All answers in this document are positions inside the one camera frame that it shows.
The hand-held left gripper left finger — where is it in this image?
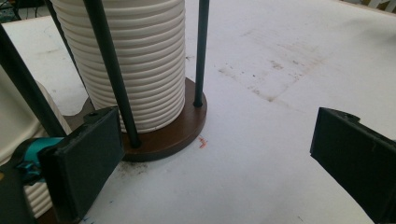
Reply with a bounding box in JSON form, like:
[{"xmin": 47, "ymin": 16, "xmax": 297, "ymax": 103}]
[{"xmin": 38, "ymin": 105, "xmax": 125, "ymax": 224}]

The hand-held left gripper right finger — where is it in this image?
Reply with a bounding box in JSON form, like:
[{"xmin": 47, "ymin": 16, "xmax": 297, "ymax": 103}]
[{"xmin": 309, "ymin": 106, "xmax": 396, "ymax": 224}]

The stack of white paper cups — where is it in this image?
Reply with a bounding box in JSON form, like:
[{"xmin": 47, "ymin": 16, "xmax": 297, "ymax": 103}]
[
  {"xmin": 50, "ymin": 0, "xmax": 187, "ymax": 134},
  {"xmin": 0, "ymin": 66, "xmax": 73, "ymax": 219}
]

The white table mat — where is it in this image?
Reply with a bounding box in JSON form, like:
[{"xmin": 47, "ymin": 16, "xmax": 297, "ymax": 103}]
[{"xmin": 0, "ymin": 0, "xmax": 396, "ymax": 224}]

